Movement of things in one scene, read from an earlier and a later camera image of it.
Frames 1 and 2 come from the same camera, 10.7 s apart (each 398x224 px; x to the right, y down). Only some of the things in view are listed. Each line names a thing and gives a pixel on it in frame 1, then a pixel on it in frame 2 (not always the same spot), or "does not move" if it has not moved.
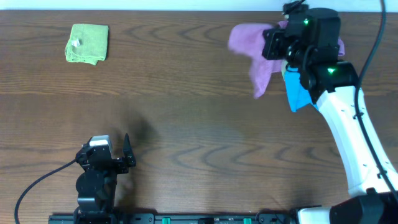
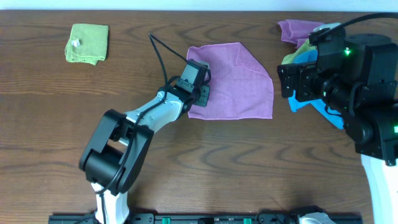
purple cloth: (246, 40) → (240, 87)
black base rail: (174, 218) does not move
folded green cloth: (87, 43) does not move
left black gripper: (116, 165) → (203, 96)
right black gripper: (273, 43) → (290, 81)
